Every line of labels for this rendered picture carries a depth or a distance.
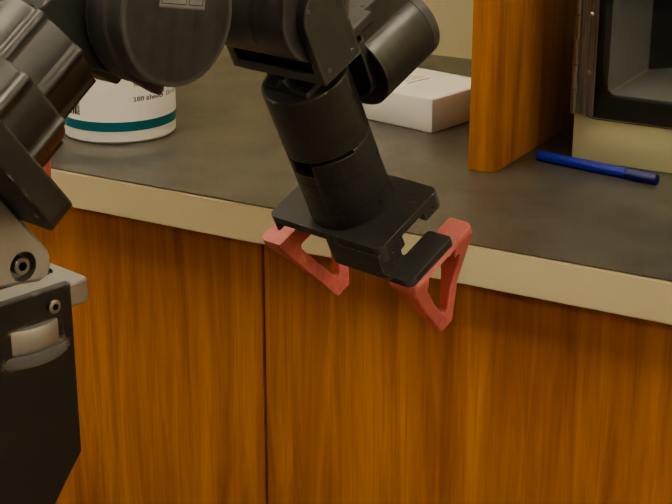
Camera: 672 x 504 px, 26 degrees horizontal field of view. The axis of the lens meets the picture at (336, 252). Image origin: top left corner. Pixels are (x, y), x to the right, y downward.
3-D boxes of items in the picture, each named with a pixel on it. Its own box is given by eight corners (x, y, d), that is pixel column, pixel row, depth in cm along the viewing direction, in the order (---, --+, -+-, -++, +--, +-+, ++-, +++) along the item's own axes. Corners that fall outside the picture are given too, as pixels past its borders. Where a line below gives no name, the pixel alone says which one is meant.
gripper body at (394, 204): (334, 177, 104) (302, 93, 99) (445, 209, 97) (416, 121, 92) (276, 234, 101) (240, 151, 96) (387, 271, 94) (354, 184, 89)
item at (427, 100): (390, 92, 184) (390, 61, 182) (493, 114, 174) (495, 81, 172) (326, 110, 175) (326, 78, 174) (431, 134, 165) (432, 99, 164)
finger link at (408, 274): (419, 276, 105) (383, 176, 100) (498, 302, 101) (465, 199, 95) (362, 338, 102) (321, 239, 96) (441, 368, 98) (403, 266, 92)
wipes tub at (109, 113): (110, 110, 175) (103, -15, 170) (199, 124, 169) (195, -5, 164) (38, 135, 165) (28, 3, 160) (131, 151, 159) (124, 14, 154)
